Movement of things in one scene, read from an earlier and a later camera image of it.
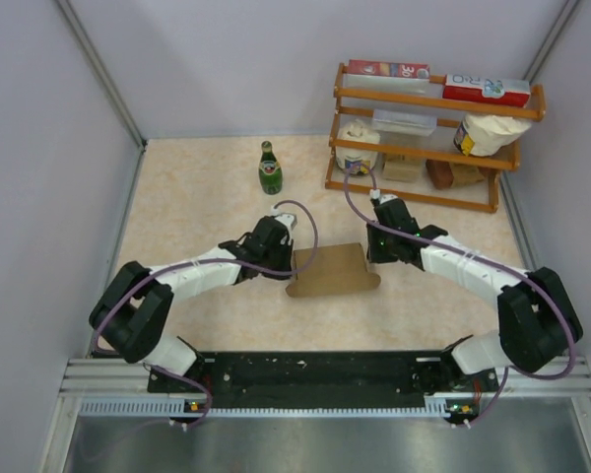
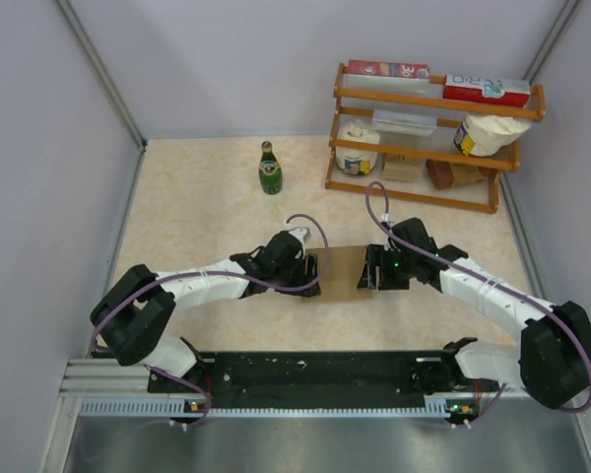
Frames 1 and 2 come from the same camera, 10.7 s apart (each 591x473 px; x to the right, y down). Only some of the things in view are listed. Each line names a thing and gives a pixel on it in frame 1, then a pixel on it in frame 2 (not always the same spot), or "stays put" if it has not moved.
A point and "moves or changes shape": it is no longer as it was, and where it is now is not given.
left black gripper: (286, 245) to (310, 271)
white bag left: (357, 130) stays put
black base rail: (311, 376) stays put
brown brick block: (439, 172) stays put
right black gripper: (374, 254) to (377, 255)
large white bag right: (481, 135) stays put
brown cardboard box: (335, 269) moves or changes shape
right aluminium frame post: (551, 39) stays put
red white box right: (498, 91) stays put
